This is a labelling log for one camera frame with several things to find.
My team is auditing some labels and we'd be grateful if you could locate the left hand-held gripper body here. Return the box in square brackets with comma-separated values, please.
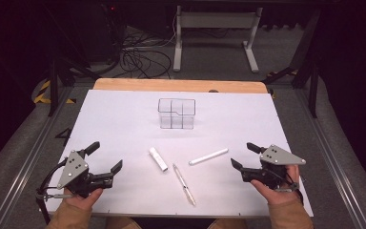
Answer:
[56, 149, 114, 198]

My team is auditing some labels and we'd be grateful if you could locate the clear plastic organizer box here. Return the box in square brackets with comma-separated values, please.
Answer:
[157, 97, 196, 131]

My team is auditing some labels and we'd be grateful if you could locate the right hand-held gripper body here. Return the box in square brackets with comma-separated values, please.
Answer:
[239, 144, 307, 194]

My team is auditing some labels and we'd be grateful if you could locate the person's left hand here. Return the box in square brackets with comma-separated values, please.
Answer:
[64, 187, 105, 211]

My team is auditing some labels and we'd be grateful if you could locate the person's leg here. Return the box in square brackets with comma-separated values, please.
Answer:
[207, 219, 248, 229]
[104, 217, 143, 229]

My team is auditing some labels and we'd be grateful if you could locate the person's right hand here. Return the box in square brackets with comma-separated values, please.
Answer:
[250, 164, 301, 206]

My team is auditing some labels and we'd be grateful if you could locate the white pen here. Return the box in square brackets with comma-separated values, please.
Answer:
[188, 147, 230, 166]

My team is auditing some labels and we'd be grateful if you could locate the tangle of floor cables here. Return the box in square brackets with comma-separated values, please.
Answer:
[117, 28, 173, 80]

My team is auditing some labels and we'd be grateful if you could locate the yellow black hazard tape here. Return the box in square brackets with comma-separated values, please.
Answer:
[32, 79, 77, 105]

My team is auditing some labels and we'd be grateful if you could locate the person's left leg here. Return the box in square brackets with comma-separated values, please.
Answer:
[104, 217, 143, 229]

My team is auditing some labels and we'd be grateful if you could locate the silver pen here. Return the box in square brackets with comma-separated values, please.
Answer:
[172, 163, 197, 207]

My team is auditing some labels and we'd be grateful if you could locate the metal floor rail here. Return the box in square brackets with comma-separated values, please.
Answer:
[294, 89, 366, 229]
[0, 87, 74, 229]

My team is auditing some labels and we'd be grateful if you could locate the right hand-held gripper cable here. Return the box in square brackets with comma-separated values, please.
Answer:
[273, 171, 305, 204]

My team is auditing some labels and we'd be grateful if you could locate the white square tube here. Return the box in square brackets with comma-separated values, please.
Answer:
[149, 146, 170, 173]

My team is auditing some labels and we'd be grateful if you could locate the person's right leg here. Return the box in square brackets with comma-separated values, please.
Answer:
[207, 219, 248, 229]

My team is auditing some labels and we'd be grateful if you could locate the white metal desk frame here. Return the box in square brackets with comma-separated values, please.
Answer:
[173, 5, 264, 73]

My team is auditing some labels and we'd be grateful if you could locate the hand-held gripper cable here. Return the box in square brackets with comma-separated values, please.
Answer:
[35, 156, 74, 225]
[273, 171, 305, 204]

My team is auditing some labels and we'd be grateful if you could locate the black metal stand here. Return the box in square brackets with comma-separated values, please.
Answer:
[46, 56, 101, 117]
[261, 9, 320, 119]

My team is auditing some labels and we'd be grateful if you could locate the white table sheet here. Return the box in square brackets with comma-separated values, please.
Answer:
[44, 89, 315, 218]

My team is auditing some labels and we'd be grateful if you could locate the left hand-held gripper cable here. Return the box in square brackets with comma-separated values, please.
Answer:
[35, 156, 74, 225]

